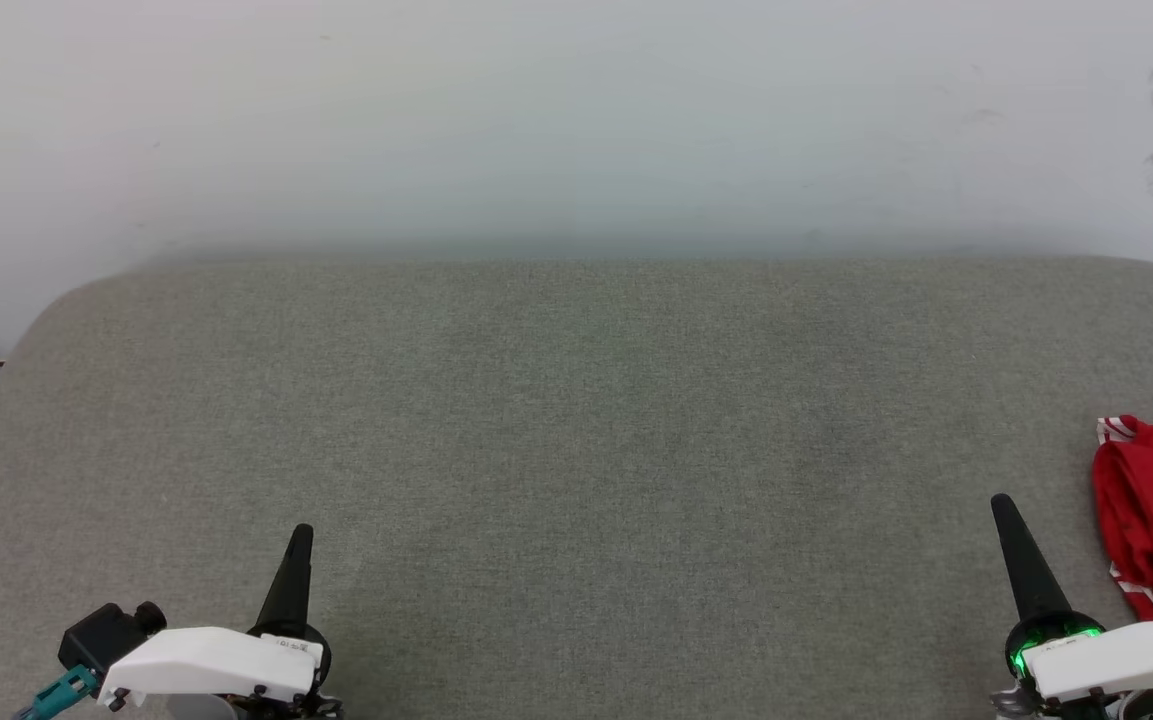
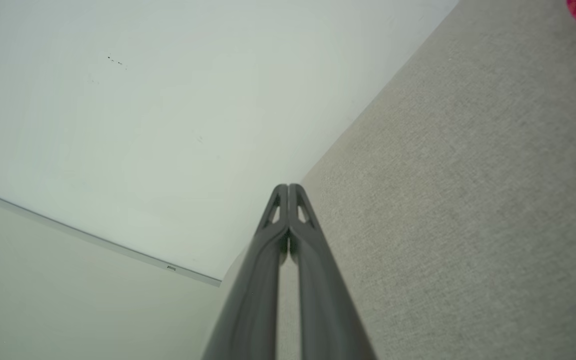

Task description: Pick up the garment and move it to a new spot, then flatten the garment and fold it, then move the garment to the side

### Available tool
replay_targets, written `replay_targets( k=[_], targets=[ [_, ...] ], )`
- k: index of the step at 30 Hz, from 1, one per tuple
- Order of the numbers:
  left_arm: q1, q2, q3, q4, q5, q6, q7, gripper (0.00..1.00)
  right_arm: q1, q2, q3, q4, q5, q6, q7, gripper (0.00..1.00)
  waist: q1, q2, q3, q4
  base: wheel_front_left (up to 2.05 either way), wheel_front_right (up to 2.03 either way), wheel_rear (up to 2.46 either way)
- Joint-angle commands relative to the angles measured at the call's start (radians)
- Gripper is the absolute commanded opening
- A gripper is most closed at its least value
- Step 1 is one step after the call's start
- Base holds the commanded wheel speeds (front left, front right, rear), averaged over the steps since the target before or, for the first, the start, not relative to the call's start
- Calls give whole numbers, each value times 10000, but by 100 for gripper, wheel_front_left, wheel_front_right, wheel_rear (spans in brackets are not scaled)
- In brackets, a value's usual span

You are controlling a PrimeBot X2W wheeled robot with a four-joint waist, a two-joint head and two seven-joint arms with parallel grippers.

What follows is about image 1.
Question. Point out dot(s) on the black left wrist plug block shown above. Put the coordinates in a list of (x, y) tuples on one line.
[(101, 635)]

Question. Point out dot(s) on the grey fabric sofa seat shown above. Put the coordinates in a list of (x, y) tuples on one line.
[(586, 450)]

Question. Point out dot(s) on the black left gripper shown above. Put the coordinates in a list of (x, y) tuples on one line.
[(324, 660)]

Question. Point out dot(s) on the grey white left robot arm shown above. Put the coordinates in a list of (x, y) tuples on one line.
[(201, 710)]

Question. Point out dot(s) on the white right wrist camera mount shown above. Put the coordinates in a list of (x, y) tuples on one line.
[(1126, 655)]

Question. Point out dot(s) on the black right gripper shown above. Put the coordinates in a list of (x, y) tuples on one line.
[(1021, 650)]

